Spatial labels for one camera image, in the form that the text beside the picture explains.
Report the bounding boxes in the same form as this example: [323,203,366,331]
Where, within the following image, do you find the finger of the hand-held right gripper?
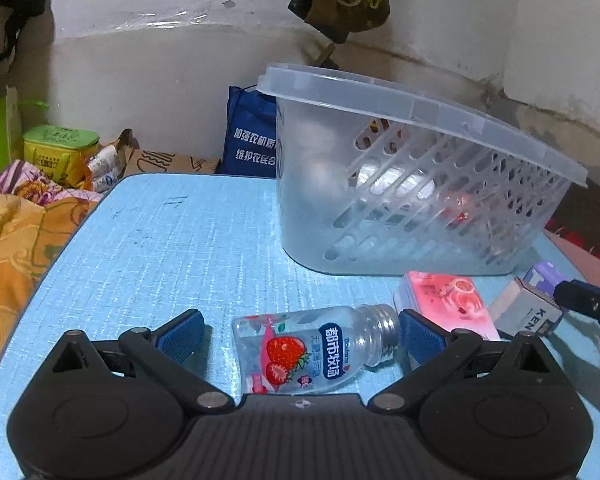
[553,279,600,341]

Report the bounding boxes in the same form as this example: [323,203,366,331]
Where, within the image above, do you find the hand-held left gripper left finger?
[39,309,236,415]

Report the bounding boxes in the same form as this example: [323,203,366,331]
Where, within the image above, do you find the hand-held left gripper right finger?
[368,309,567,415]

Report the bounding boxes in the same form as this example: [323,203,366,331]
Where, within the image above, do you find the pink tissue packet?
[393,271,503,342]

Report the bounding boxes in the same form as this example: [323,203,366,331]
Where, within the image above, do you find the small purple white carton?
[486,260,571,340]

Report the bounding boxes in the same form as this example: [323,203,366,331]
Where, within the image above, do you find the clear strawberry label bottle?
[231,303,401,397]

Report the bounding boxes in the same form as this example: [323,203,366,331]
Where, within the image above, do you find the clear plastic perforated basket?
[257,63,590,277]

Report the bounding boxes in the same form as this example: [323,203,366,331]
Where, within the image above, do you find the brown paper bag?
[111,129,223,179]

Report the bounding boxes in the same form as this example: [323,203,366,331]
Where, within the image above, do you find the white snack packets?
[84,144,122,194]

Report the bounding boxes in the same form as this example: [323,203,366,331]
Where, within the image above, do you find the orange floral blanket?
[0,160,104,396]

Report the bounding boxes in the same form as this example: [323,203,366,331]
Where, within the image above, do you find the blue printed bag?
[221,85,280,179]

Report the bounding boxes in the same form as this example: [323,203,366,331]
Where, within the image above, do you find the green yellow box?
[23,126,101,189]

